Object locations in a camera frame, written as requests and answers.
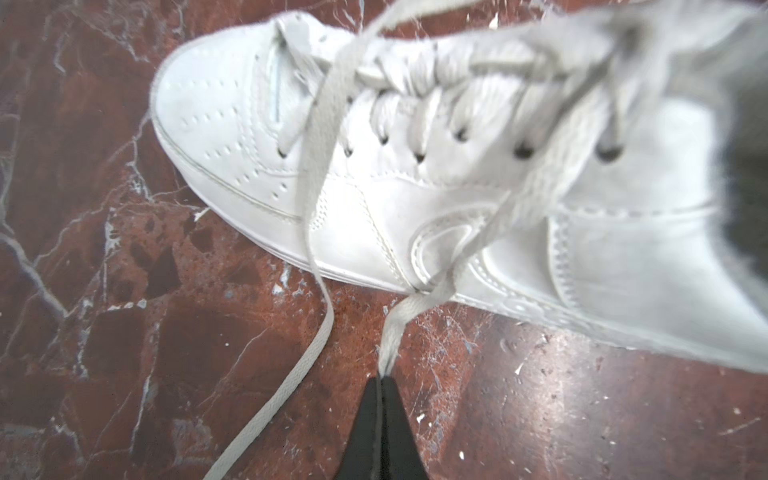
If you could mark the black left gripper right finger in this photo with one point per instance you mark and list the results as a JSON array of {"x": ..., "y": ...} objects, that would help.
[{"x": 400, "y": 459}]

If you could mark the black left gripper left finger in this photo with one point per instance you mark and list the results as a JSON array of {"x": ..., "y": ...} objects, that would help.
[{"x": 361, "y": 458}]

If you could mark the white sneaker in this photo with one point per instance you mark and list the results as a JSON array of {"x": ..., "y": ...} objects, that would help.
[{"x": 594, "y": 172}]

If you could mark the white shoelace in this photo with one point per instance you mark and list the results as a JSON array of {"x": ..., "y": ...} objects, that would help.
[{"x": 428, "y": 167}]

